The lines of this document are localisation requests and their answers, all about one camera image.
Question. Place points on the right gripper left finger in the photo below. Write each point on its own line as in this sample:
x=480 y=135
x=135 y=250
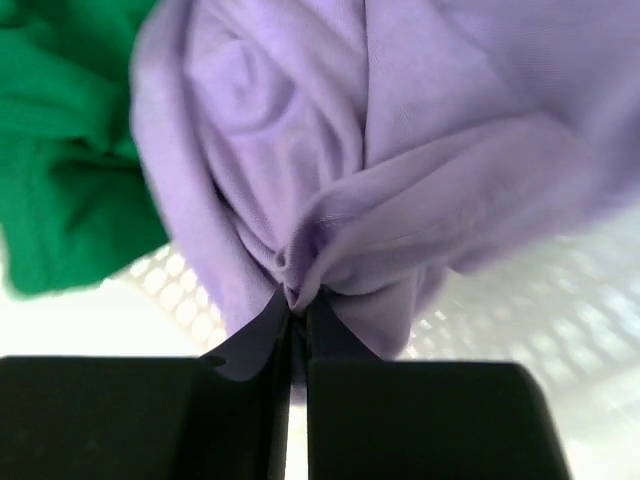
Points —
x=222 y=415

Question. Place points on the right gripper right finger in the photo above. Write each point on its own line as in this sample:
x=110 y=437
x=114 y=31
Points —
x=375 y=419

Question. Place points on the purple t shirt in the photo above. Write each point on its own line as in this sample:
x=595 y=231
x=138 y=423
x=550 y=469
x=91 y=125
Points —
x=370 y=148

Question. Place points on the white plastic basket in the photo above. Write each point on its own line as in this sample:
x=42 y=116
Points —
x=569 y=313

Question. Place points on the green t shirt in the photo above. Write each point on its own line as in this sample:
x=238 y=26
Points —
x=75 y=207

